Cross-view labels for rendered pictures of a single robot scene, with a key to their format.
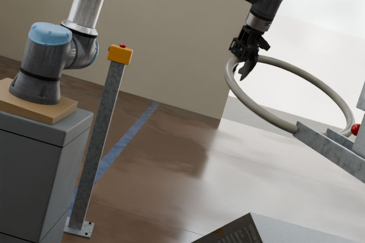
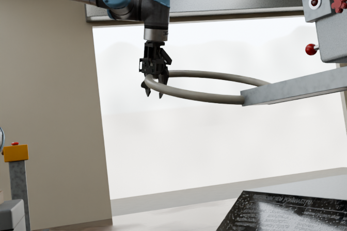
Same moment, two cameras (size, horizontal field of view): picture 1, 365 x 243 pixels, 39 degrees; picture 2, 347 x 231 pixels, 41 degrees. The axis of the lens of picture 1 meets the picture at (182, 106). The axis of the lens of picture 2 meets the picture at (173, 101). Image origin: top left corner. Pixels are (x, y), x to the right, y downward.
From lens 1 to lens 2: 0.49 m
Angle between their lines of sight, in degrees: 22
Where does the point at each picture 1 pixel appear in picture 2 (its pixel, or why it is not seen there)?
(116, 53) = (12, 152)
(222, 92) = (103, 192)
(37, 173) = not seen: outside the picture
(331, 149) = (292, 85)
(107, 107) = not seen: hidden behind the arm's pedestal
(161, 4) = (14, 137)
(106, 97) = not seen: hidden behind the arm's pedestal
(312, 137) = (265, 92)
